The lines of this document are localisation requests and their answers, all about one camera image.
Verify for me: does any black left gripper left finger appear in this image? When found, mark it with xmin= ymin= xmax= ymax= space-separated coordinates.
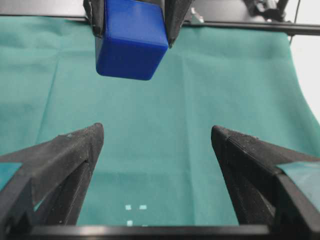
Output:
xmin=0 ymin=123 xmax=104 ymax=233

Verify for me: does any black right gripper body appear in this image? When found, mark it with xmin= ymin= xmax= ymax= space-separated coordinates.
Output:
xmin=243 ymin=0 xmax=288 ymax=22

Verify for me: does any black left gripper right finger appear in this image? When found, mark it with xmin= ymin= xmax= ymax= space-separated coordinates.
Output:
xmin=211 ymin=125 xmax=320 ymax=234

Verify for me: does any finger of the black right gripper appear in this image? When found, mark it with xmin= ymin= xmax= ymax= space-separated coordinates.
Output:
xmin=83 ymin=0 xmax=105 ymax=38
xmin=164 ymin=0 xmax=193 ymax=48

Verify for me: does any blue block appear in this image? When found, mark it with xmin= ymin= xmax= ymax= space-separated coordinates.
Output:
xmin=95 ymin=0 xmax=169 ymax=81

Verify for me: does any green table cloth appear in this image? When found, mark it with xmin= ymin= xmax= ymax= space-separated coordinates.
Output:
xmin=0 ymin=16 xmax=320 ymax=226

